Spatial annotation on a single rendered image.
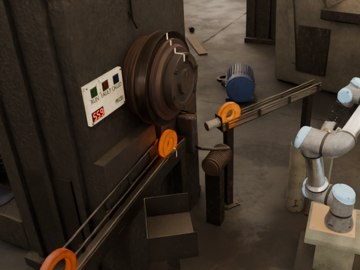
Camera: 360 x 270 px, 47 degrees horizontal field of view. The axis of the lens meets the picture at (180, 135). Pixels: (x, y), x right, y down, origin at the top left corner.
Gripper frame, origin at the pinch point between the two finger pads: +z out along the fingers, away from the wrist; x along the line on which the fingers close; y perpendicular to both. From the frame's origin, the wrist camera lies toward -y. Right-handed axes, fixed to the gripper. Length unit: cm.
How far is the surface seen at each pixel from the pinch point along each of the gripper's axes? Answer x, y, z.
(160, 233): 107, 49, 24
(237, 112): 3, 55, 15
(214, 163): 34, 51, 34
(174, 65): 65, 80, -31
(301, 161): -1.4, 6.5, 28.7
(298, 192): -1, -2, 52
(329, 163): -5.9, -8.8, 22.9
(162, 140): 63, 76, 14
